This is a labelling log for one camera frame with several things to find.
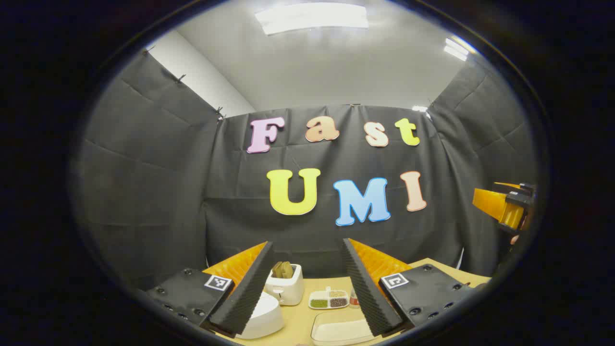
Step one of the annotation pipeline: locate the large ceiling light panel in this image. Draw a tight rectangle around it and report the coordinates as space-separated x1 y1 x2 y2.
255 2 369 35

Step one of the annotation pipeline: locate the white toaster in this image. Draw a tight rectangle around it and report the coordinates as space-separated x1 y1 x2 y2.
264 263 304 306

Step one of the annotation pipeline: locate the white divided dish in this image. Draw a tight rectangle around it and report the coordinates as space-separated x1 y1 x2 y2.
308 287 350 309

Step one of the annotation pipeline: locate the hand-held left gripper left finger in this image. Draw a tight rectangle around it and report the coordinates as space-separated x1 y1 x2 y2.
144 240 275 337

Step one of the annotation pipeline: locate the white rice cooker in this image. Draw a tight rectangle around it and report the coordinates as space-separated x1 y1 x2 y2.
238 291 285 340

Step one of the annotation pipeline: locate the black backdrop cloth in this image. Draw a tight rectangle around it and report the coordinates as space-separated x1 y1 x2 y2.
72 50 539 289

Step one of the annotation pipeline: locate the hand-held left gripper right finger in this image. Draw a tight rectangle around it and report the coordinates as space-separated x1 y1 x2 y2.
341 237 477 338

